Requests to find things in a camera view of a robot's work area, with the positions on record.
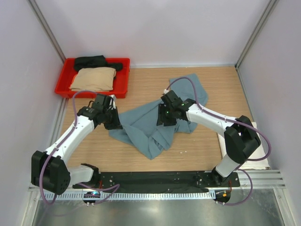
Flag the beige folded t-shirt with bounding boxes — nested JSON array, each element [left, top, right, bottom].
[[69, 67, 116, 92]]

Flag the white folded t-shirt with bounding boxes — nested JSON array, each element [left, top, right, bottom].
[[217, 134, 270, 170]]

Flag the slotted cable duct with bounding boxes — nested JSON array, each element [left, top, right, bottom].
[[39, 191, 216, 201]]

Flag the blue t-shirt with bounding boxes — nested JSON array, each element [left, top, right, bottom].
[[108, 73, 209, 161]]

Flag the black t-shirt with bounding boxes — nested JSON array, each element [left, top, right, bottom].
[[73, 55, 123, 72]]

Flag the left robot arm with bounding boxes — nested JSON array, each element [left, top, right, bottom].
[[31, 94, 122, 195]]

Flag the red plastic bin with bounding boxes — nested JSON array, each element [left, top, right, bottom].
[[55, 58, 130, 98]]

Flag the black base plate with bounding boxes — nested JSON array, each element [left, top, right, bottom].
[[84, 171, 240, 191]]

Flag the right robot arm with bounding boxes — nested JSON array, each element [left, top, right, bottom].
[[157, 90, 261, 186]]

